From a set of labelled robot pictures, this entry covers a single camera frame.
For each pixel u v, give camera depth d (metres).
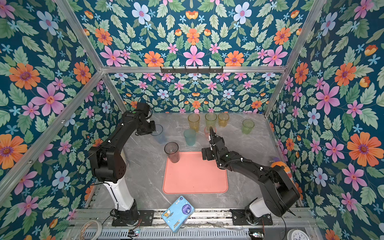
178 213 0.70
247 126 1.04
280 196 0.43
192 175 0.92
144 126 0.78
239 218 0.73
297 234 0.66
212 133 0.79
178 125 1.05
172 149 0.83
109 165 0.49
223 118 1.12
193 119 0.99
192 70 0.93
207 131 1.01
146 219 0.73
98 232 0.69
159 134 0.88
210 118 1.10
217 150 0.67
